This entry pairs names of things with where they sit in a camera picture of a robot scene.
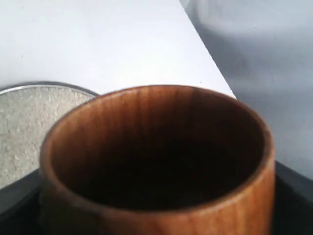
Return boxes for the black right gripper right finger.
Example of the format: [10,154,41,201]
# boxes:
[272,162,313,235]

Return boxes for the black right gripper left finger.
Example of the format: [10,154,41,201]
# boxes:
[0,170,42,235]

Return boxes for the brown wooden cup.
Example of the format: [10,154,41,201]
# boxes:
[40,85,275,235]

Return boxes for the steel pan of rice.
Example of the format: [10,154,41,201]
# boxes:
[0,81,98,189]

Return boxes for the white backdrop curtain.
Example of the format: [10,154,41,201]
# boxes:
[181,0,313,178]

